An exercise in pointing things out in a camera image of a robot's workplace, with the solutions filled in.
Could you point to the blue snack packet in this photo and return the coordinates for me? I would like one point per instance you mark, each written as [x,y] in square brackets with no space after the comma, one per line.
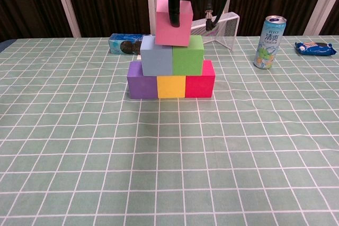
[315,48]

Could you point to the light pink foam cube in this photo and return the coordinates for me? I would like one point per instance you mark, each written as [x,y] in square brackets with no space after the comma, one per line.
[172,34]

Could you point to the blue table pad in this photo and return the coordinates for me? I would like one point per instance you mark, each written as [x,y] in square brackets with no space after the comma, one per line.
[3,44]

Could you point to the purple foam cube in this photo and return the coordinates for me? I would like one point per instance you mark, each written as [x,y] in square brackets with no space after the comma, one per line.
[140,85]

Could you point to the light blue foam cube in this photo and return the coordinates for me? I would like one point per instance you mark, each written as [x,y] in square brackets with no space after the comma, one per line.
[156,60]

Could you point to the magenta foam cube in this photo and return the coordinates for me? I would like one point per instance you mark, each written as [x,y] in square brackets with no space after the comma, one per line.
[201,85]

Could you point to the light blue drink can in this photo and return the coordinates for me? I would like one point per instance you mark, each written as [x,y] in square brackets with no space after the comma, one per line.
[270,43]

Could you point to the green checked tablecloth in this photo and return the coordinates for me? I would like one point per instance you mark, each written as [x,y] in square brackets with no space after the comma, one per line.
[169,157]

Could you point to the green foam cube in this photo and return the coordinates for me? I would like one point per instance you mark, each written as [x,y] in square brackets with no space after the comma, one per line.
[188,59]

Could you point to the yellow foam cube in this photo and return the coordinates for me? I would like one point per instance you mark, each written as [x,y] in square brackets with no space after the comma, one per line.
[171,87]

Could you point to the blue cookie box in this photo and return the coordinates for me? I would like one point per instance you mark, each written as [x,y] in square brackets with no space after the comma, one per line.
[124,44]

